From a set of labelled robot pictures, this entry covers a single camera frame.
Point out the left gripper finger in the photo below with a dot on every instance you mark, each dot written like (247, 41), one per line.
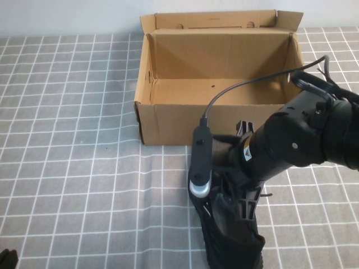
(11, 260)
(2, 260)

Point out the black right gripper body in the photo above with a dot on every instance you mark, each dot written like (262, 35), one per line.
(249, 162)

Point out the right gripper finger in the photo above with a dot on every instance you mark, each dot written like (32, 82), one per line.
(246, 207)
(244, 128)

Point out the black mesh sneaker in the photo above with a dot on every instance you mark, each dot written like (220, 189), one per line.
(224, 252)

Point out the brown cardboard shoe box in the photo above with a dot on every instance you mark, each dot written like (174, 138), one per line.
(182, 123)

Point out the grey white-checked tablecloth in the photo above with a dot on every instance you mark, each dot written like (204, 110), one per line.
(84, 196)

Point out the right wrist camera black silver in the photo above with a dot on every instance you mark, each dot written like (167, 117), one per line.
(200, 154)

